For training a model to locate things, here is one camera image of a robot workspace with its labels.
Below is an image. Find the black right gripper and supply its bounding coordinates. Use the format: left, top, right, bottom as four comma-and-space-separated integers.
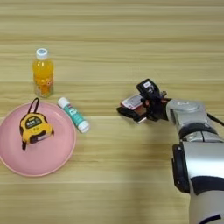
115, 96, 171, 123

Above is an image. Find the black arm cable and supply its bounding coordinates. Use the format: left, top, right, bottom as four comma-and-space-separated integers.
206, 112, 224, 127

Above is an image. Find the pink round plate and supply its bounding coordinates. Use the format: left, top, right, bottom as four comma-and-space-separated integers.
0, 101, 78, 178

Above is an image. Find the yellow black tape measure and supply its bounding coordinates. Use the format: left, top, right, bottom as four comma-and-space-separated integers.
18, 97, 55, 151

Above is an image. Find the green white glue stick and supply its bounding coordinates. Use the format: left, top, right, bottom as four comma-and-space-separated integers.
57, 96, 91, 134

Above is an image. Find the orange juice bottle white cap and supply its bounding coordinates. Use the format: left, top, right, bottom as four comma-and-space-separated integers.
31, 47, 55, 99

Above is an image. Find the small red white box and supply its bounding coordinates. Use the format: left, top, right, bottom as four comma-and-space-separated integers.
121, 93, 148, 117

